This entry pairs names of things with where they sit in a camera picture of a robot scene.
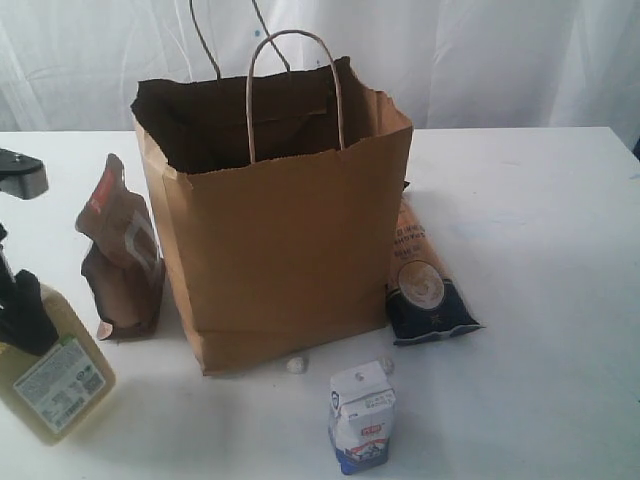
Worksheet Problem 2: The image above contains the yellow millet plastic bottle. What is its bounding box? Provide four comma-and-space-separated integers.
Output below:
1, 285, 116, 445

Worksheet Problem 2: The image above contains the brown paper bag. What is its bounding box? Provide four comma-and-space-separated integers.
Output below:
131, 56, 413, 375

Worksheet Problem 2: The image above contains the small white blue carton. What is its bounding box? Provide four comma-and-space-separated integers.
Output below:
328, 361, 396, 475

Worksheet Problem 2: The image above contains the brown pouch with orange label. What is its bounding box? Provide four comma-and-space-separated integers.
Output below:
75, 153, 166, 341

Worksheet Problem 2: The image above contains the white backdrop curtain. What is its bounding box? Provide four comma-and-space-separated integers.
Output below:
1, 1, 639, 145

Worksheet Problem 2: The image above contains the small white pebble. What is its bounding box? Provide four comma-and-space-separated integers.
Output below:
286, 356, 307, 375

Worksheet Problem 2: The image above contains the spaghetti pasta packet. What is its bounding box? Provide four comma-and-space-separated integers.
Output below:
385, 197, 482, 347

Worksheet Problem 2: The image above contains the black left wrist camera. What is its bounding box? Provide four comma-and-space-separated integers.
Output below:
0, 148, 49, 200

